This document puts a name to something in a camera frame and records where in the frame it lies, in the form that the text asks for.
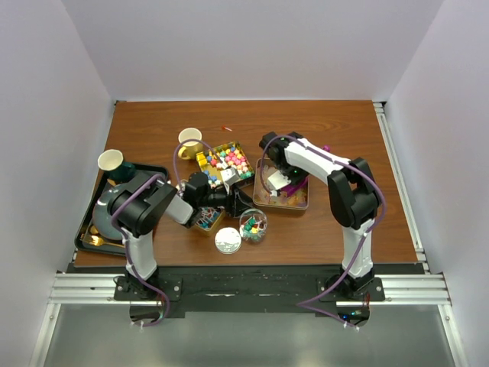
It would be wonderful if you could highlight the gold lollipop tin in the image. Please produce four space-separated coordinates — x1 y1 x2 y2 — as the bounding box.
193 207 225 236

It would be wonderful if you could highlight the black tray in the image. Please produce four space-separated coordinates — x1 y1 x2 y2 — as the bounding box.
73 163 170 258

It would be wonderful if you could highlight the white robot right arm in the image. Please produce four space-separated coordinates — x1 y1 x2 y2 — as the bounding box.
259 132 387 307

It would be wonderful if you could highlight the gold fork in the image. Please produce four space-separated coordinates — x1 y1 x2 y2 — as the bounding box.
81 235 125 248

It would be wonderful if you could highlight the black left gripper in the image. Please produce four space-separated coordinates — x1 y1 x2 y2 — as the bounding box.
198 182 255 217

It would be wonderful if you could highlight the clear glass jar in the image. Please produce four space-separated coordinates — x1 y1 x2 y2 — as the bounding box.
238 208 268 243

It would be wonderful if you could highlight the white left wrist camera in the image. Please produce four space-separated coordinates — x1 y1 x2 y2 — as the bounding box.
220 167 240 186

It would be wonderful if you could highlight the silver jar lid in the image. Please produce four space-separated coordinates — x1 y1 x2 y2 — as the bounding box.
215 227 241 255

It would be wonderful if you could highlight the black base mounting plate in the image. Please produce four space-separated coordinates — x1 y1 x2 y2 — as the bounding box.
67 264 423 321

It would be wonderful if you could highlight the purple plastic scoop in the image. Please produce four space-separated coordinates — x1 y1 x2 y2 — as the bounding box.
268 139 336 195

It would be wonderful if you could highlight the grey blue plate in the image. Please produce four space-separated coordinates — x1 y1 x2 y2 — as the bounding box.
92 183 125 241

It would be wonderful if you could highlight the silver popsicle candy tin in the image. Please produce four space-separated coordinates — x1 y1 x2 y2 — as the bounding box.
252 158 309 216

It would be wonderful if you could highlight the white paper cup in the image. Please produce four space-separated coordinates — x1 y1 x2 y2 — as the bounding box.
97 149 124 177

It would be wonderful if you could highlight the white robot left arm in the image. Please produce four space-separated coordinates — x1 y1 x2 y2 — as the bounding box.
107 169 253 301

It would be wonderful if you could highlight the dark green cup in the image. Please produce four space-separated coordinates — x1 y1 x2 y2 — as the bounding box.
108 161 137 184

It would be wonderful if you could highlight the yellow mug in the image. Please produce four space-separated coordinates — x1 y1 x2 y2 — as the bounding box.
178 128 202 160

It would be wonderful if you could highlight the star candy tin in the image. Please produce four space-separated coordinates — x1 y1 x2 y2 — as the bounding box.
196 141 254 188

